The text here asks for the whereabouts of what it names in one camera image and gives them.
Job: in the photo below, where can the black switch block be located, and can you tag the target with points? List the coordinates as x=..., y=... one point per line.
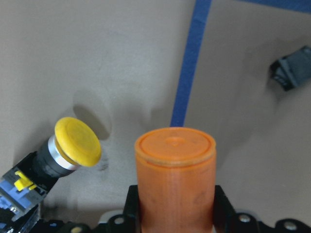
x=293, y=70

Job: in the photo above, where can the yellow mushroom push button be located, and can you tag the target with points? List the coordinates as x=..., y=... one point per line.
x=25, y=186

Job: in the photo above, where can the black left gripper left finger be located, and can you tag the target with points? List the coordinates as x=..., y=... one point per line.
x=125, y=220

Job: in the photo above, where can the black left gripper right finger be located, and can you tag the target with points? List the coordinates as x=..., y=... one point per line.
x=227, y=220

